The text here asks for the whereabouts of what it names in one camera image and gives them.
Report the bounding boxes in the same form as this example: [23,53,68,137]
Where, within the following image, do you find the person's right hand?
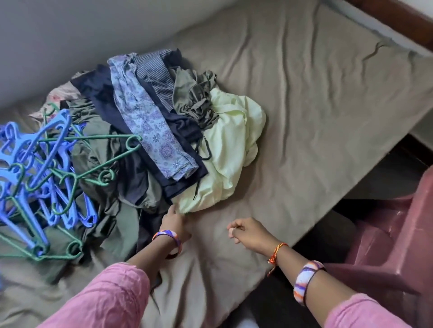
[226,217,280,256]

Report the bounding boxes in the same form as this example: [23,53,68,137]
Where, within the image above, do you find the person's left hand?
[159,204,192,247]

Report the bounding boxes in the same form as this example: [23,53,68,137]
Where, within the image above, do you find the olive green button shirt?
[64,98,170,261]

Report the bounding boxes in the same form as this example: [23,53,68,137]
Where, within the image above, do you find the light yellow shirt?
[172,87,267,214]

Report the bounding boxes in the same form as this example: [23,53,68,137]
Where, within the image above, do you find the blue floral patterned garment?
[107,53,201,182]

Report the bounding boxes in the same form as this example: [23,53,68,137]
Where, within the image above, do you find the olive green t-shirt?
[169,66,219,129]

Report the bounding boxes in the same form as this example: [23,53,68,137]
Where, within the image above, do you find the navy blue shorts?
[70,49,211,204]

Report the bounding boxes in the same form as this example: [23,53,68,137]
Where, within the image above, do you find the blue striped shirt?
[132,49,184,112]

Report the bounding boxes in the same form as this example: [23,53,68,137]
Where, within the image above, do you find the pink floral striped garment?
[28,71,92,123]

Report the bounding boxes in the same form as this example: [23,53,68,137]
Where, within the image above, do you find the person's left forearm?
[125,240,178,285]

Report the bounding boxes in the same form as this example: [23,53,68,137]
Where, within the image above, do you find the person's right forearm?
[274,245,356,325]

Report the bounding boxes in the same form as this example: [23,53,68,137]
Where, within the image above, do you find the bed with beige sheet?
[0,0,433,328]

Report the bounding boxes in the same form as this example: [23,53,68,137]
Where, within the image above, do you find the striped orange purple bangle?
[151,229,184,260]

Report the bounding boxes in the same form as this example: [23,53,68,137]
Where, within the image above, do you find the striped white purple bangle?
[292,260,327,307]

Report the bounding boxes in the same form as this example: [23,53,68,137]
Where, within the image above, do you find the maroon plastic chair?
[325,165,433,328]

